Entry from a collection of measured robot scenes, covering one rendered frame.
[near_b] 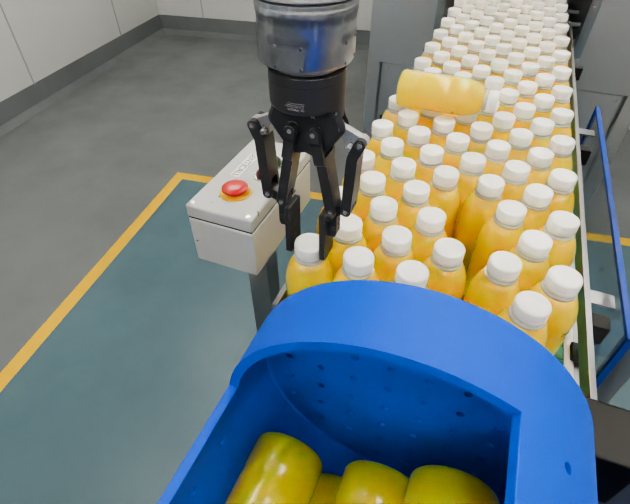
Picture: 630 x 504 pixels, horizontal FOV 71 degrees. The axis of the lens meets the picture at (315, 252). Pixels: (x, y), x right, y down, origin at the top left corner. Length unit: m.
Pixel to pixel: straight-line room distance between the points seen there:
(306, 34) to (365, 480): 0.36
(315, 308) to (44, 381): 1.71
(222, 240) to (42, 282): 1.78
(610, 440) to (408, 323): 0.34
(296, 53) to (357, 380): 0.29
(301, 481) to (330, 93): 0.34
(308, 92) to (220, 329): 1.53
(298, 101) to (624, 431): 0.47
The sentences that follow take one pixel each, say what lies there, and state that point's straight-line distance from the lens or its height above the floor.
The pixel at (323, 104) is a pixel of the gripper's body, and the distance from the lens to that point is 0.43.
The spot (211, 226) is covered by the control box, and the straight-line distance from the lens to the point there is 0.62.
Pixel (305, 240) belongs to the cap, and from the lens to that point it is 0.57.
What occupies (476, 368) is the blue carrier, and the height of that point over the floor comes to 1.23.
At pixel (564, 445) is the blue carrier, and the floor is 1.20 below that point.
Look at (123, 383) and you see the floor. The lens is 1.83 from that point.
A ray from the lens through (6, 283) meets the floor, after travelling 2.43.
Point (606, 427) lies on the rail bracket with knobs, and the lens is 0.59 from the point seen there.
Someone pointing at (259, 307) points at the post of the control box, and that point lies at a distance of 0.84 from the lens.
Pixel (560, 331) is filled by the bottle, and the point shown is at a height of 1.02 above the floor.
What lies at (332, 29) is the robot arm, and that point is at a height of 1.34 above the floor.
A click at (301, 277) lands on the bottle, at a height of 1.04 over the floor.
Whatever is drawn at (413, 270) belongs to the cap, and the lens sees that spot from 0.55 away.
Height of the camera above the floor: 1.45
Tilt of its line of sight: 43 degrees down
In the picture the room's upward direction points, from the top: straight up
